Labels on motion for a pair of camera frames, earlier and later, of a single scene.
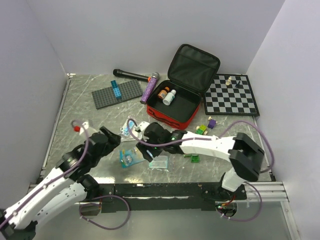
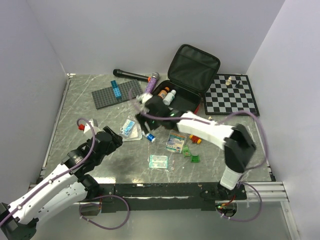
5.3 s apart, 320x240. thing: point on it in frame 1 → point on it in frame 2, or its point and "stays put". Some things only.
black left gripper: (113, 141) stays put
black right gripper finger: (148, 152) → (142, 120)
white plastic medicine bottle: (169, 97) stays put
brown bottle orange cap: (162, 93) stays put
